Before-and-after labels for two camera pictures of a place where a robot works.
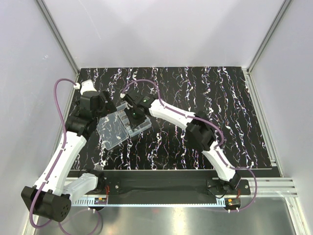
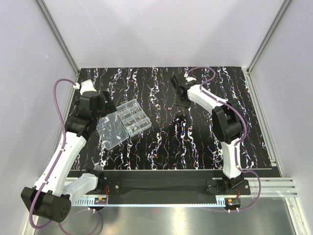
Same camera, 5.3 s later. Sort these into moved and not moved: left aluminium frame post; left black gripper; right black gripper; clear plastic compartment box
Moved: right black gripper
Not moved: left black gripper; left aluminium frame post; clear plastic compartment box
